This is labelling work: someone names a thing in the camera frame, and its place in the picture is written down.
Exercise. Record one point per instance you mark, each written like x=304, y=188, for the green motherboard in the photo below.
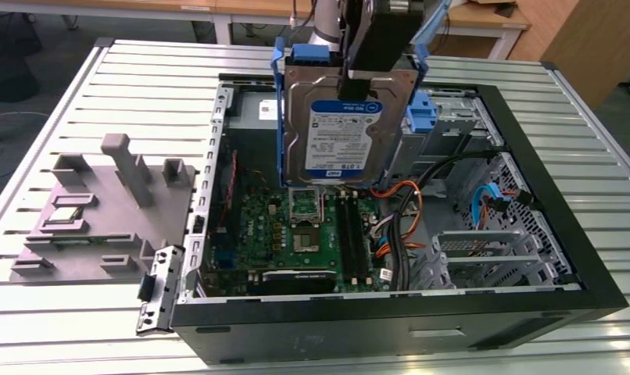
x=263, y=230

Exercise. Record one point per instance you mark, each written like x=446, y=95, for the metal disk bay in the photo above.
x=482, y=235

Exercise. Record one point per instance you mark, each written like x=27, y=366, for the CPU socket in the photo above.
x=307, y=241

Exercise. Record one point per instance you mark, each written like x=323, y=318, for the silver CPU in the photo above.
x=64, y=212

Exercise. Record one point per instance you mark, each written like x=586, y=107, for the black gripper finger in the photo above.
x=383, y=39

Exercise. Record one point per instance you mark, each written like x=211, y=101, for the grey metal drive cage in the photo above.
x=450, y=133

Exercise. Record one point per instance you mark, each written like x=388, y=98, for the blue plastic drive latch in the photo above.
x=422, y=121

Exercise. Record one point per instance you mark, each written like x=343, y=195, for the white framed wooden desk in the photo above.
x=137, y=9
x=482, y=19

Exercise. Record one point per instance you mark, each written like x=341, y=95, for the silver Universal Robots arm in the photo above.
x=325, y=23

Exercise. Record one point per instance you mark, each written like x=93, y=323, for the black office chair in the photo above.
x=12, y=78

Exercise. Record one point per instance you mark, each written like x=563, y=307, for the hard disk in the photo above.
x=340, y=136

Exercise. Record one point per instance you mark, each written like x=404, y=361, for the brown wooden cabinet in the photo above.
x=596, y=39

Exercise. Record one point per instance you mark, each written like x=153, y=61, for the grey power supply unit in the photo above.
x=252, y=148

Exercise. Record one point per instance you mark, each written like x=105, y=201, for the green RAM stick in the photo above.
x=72, y=241

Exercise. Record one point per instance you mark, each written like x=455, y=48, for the black PC case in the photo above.
x=345, y=332

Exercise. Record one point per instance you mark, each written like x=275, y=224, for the grey parts rack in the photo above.
x=137, y=222

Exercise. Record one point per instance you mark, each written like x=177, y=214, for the black graphics card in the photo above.
x=293, y=281

